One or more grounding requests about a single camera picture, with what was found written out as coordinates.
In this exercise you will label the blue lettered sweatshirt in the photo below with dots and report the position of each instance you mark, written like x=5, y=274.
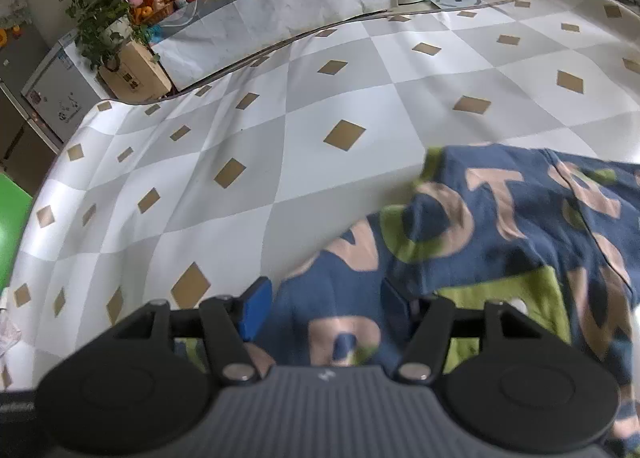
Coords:
x=500, y=218

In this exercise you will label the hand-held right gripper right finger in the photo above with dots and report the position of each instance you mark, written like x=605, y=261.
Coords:
x=398, y=302

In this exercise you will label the green plastic chair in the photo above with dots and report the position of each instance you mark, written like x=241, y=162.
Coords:
x=12, y=223

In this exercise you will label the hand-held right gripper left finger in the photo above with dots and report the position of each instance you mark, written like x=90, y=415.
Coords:
x=256, y=309

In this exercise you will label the round-dial floor scale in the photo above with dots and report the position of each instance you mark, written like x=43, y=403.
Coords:
x=456, y=1

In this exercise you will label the pink white rag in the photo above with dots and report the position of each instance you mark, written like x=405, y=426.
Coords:
x=7, y=333

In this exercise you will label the grey white checkered tablecloth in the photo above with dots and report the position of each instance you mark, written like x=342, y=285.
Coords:
x=300, y=138

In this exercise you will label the cardboard box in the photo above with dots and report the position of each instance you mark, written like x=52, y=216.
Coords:
x=135, y=73

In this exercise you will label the white chest freezer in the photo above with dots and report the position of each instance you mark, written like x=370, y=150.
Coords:
x=60, y=93

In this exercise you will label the fruit basket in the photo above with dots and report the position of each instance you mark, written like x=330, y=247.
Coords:
x=162, y=0

